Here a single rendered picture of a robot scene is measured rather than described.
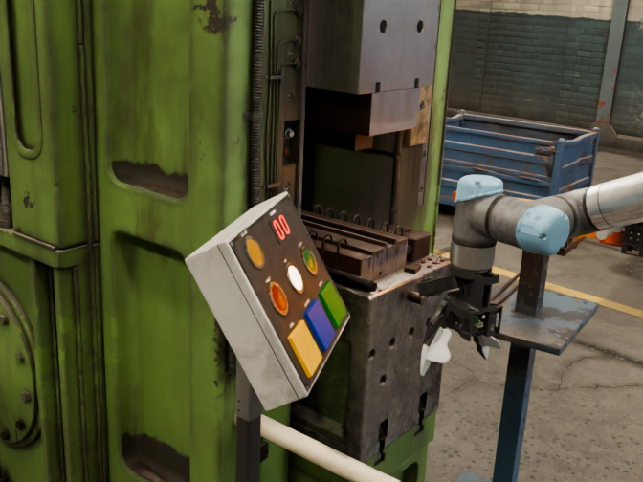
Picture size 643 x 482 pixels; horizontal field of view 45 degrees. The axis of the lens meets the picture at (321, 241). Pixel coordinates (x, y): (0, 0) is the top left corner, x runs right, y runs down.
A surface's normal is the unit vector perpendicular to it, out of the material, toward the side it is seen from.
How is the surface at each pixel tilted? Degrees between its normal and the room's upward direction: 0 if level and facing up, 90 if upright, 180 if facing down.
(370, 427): 90
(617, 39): 90
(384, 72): 90
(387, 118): 90
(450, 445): 0
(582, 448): 0
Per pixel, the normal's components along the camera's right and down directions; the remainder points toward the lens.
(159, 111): -0.62, 0.19
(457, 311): -0.85, 0.12
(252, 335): -0.24, 0.29
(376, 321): 0.78, 0.22
